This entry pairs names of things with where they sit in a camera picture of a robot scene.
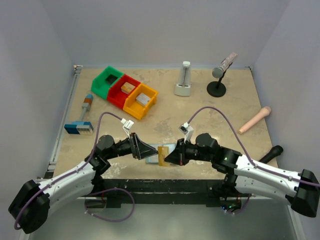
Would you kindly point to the toy block hammer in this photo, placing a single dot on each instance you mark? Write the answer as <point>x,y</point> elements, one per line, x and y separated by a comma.
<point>81,127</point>

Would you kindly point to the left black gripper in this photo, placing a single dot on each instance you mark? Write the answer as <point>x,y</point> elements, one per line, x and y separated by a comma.
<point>135,146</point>

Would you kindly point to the black microphone stand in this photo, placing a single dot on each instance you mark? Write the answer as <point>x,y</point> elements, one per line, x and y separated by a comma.
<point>216,88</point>

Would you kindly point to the card stack in yellow bin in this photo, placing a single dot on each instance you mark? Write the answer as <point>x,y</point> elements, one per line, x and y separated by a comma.
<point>143,99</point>

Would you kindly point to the green plastic bin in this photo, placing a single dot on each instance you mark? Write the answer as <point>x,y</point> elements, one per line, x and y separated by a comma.
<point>100,87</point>

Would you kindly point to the yellow plastic bin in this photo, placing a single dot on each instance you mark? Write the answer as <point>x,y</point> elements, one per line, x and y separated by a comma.
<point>136,110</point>

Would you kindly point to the red plastic bin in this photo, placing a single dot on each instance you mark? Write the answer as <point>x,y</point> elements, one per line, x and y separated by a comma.
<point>116,95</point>

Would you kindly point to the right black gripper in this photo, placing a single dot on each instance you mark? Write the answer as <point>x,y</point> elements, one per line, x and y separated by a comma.
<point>180,152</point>

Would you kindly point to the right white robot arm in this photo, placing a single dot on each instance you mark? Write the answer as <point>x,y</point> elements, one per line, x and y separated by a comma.
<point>299,190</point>

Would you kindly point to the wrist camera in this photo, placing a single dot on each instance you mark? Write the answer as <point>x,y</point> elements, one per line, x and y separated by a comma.
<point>126,125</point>
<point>187,130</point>

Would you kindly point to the grey glitter microphone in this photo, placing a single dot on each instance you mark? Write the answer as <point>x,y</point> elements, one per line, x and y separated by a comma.
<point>223,65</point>

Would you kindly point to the card stack in red bin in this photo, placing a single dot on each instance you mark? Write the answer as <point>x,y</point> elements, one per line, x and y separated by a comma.
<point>127,88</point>

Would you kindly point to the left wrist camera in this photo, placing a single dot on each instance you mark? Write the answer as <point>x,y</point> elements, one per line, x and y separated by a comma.
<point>126,125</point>

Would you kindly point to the aluminium frame rail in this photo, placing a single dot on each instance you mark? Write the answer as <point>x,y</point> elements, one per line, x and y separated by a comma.
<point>53,159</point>

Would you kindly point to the green card holder wallet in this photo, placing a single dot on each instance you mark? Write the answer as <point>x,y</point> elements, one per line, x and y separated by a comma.
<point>154,159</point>

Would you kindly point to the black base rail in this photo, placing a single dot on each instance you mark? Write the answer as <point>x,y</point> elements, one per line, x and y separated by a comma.
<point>208,192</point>

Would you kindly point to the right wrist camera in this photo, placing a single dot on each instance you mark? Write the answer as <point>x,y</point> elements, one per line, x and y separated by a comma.
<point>187,130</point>

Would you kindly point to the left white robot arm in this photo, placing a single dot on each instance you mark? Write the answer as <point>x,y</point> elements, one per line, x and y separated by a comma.
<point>36,201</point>

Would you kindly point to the white metronome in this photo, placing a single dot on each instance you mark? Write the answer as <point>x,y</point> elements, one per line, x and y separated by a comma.
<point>183,87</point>

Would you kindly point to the black item in green bin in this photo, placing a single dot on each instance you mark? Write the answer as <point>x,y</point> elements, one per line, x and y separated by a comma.
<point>111,79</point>

